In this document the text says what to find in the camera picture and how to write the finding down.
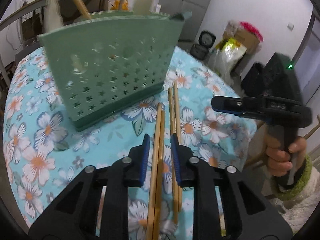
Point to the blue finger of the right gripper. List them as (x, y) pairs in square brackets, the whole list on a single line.
[(226, 103), (236, 112)]

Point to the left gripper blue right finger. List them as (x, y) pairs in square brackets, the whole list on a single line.
[(175, 150)]

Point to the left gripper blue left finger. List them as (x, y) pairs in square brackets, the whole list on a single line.
[(144, 160)]

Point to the bamboo chopstick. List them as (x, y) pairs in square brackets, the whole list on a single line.
[(178, 132), (158, 198), (153, 178), (174, 182)]

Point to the green-white ceramic spoon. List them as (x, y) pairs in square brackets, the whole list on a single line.
[(142, 7)]

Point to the translucent white spoon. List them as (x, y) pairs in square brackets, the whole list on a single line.
[(52, 17)]

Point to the metal spoon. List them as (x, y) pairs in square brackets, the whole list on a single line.
[(167, 227)]

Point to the white fuzzy sleeve forearm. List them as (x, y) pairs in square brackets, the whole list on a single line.
[(298, 203)]

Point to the person right hand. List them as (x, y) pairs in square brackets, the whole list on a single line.
[(278, 161)]

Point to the cardboard box with bags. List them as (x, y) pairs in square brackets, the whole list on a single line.
[(242, 35)]

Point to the black rice cooker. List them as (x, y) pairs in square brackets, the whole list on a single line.
[(201, 49)]

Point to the floral blue quilt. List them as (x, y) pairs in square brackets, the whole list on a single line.
[(44, 153)]

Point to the green plastic utensil holder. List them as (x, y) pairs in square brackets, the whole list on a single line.
[(108, 63)]

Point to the grey refrigerator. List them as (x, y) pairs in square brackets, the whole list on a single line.
[(195, 7)]

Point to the yellow plastic bag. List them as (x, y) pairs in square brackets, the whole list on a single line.
[(120, 5)]

